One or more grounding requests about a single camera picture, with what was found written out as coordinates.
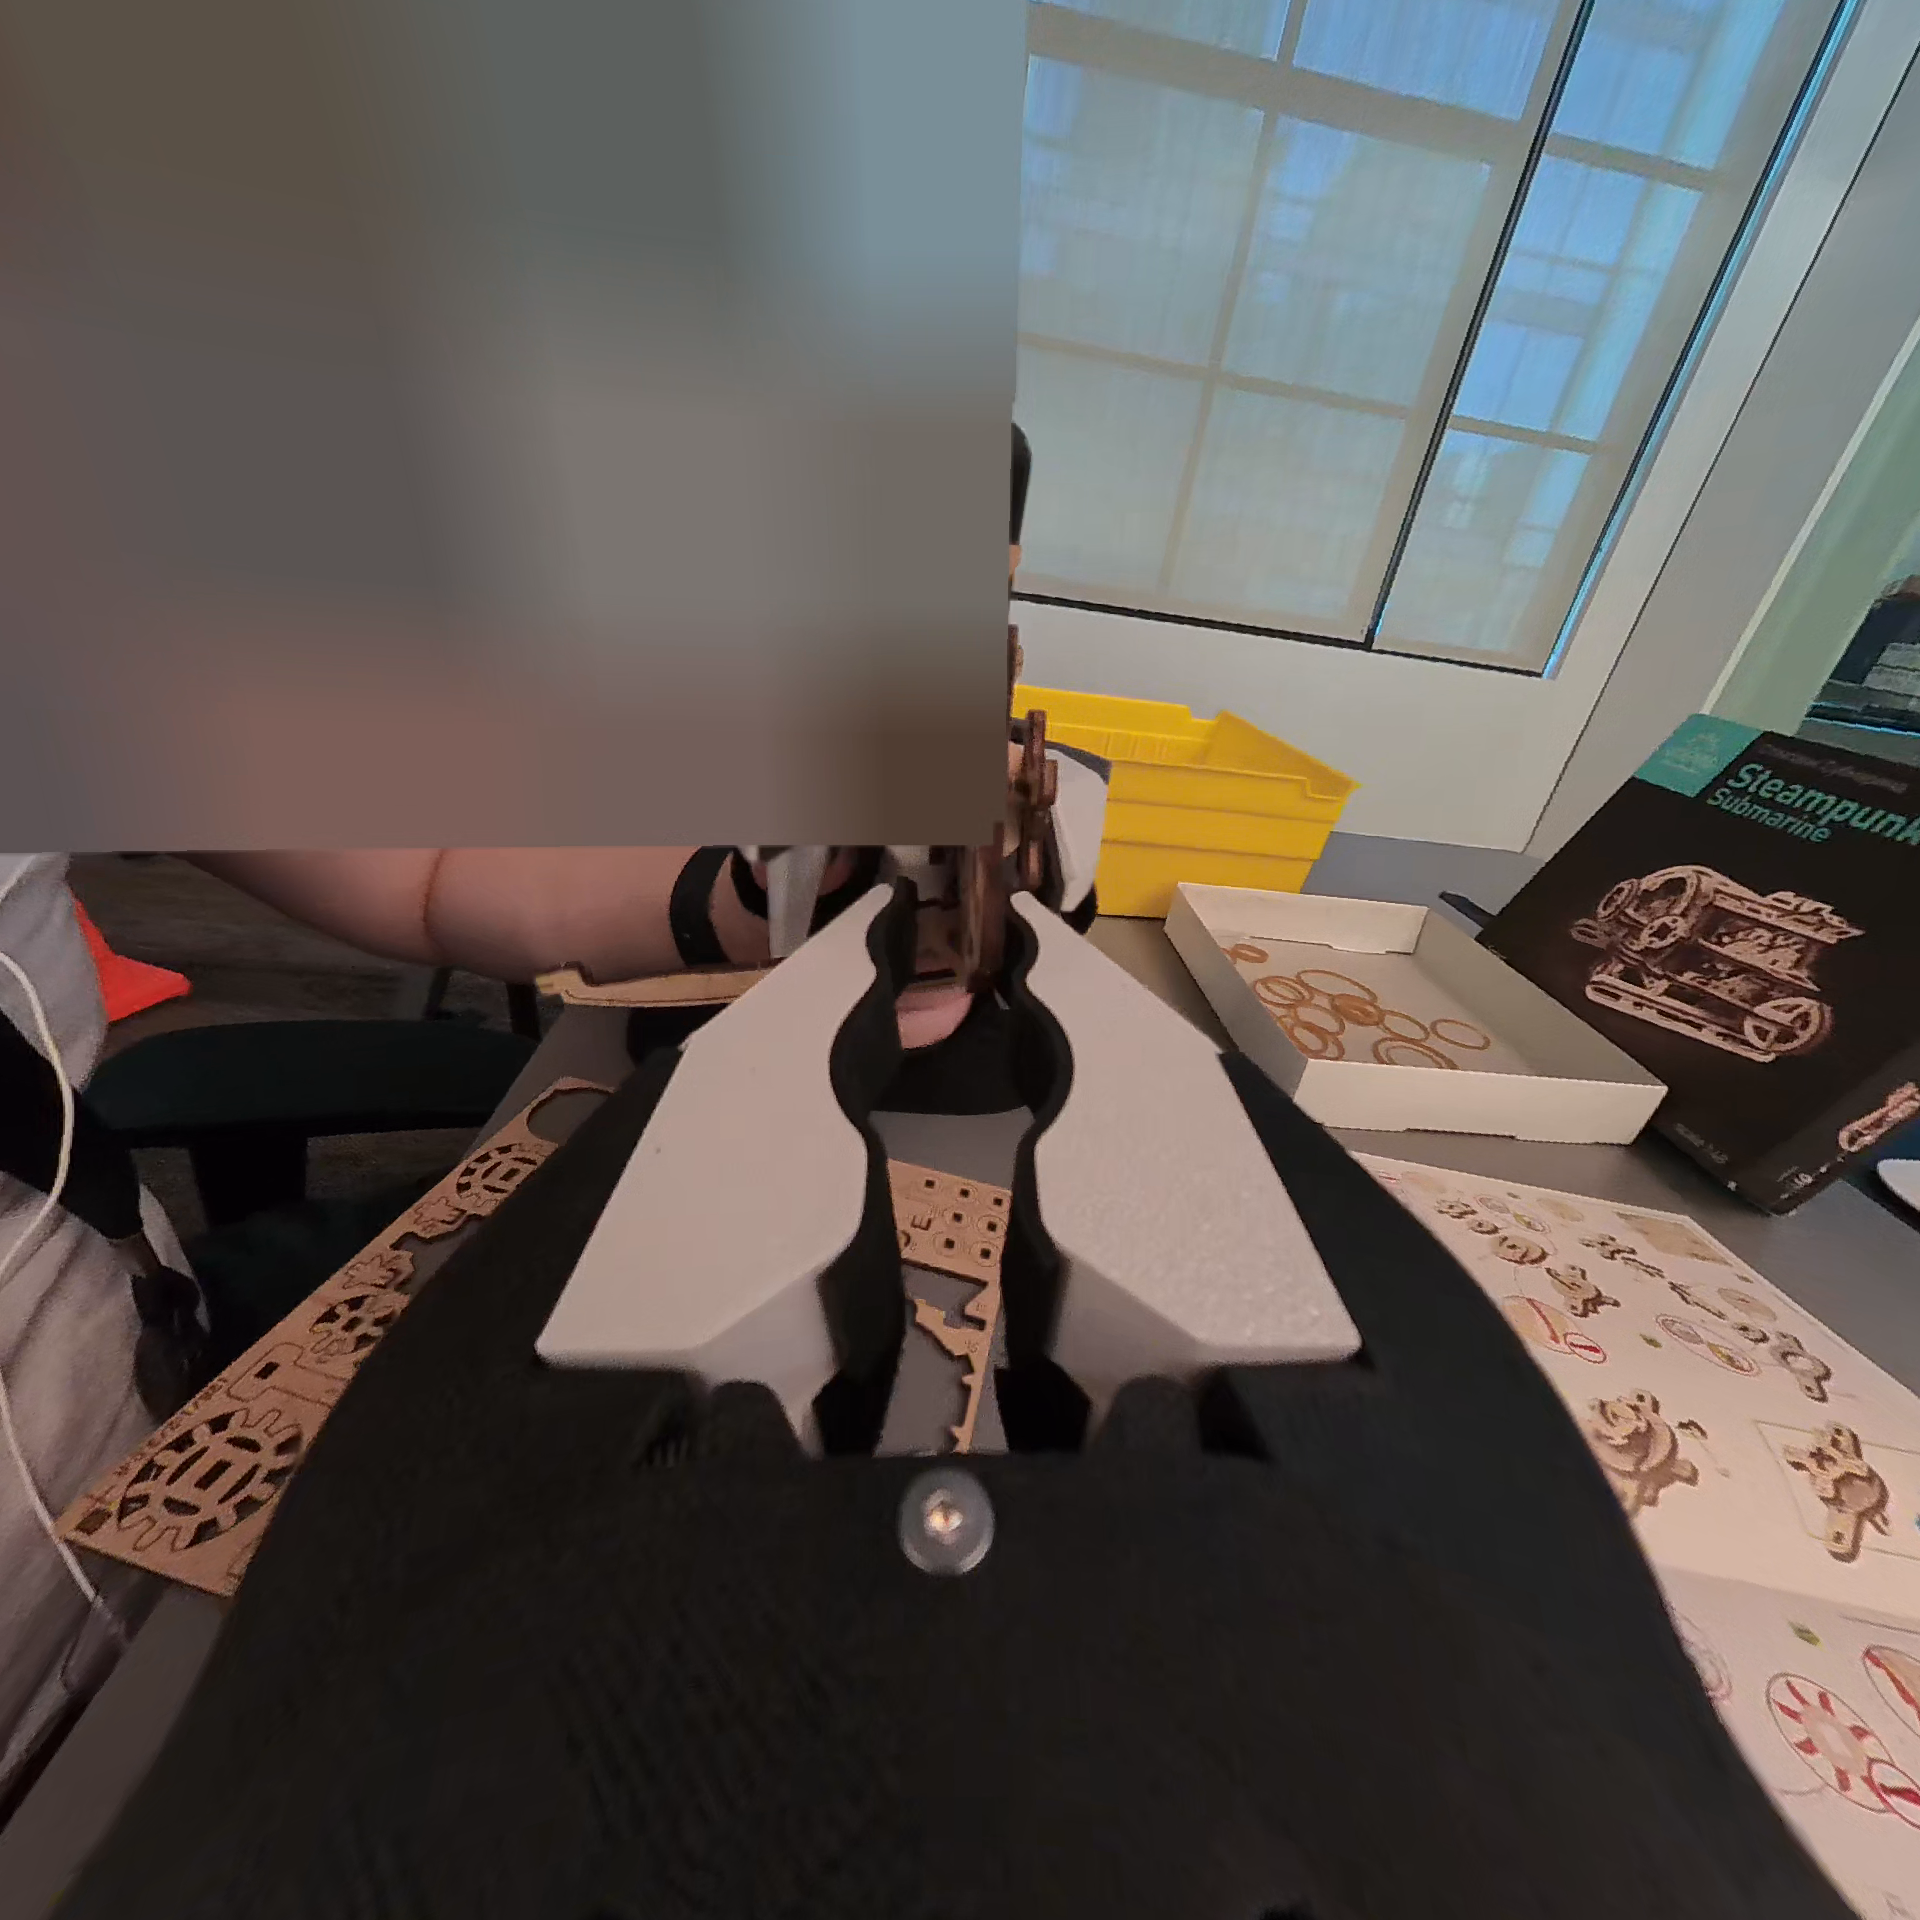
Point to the white cardboard box tray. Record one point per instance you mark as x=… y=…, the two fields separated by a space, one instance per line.
x=1502 y=1110

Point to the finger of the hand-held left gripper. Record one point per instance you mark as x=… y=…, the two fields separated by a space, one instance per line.
x=796 y=900
x=1063 y=863

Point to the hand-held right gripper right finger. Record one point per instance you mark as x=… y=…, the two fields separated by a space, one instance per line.
x=1183 y=1202

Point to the black model kit box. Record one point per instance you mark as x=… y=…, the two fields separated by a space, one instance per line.
x=1620 y=1049

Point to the orange cone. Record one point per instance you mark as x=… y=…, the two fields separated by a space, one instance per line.
x=127 y=975

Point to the brown wooden model assembly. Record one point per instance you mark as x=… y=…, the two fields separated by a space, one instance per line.
x=976 y=938

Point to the person's left hand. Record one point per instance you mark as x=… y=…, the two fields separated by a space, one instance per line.
x=937 y=1023

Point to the illustrated instruction booklet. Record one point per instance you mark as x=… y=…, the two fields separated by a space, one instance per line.
x=1723 y=1440

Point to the pale wooden strip part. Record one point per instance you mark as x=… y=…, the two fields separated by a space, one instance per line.
x=644 y=986

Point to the person's white shirt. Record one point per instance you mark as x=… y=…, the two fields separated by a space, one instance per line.
x=90 y=1350

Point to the pile of thin rings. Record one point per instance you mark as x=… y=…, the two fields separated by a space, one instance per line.
x=1356 y=1012

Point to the yellow plastic bin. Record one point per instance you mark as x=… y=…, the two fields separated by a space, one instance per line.
x=1202 y=840

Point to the large grid window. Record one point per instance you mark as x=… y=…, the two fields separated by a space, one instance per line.
x=1350 y=300

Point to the laser-cut wooden parts sheet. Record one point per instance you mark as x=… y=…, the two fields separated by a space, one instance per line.
x=269 y=1440

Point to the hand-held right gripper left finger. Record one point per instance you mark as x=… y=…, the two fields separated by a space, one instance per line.
x=703 y=1202

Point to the person's left forearm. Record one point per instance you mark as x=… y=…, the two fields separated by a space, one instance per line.
x=449 y=906

